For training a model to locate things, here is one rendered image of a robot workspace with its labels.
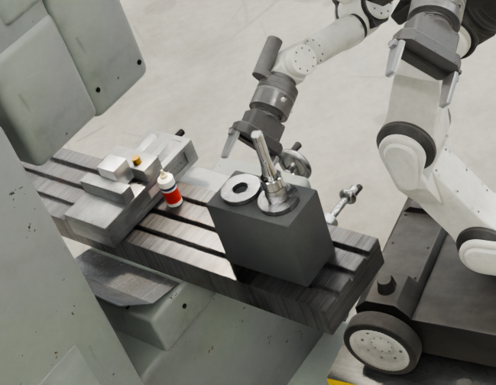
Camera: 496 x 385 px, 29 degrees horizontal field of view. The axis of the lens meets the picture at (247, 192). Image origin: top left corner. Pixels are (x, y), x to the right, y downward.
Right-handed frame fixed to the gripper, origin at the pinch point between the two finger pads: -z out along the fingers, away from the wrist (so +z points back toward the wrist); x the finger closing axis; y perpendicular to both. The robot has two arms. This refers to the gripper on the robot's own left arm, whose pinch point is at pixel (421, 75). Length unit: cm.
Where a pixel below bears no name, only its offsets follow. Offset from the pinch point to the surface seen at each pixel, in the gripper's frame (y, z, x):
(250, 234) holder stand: -66, -6, -4
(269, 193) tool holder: -54, -1, -1
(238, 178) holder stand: -66, 6, 2
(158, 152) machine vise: -104, 24, 13
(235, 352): -121, -12, -29
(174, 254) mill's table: -93, -5, 3
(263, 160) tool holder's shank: -49.4, 2.5, 4.0
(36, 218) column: -61, -25, 40
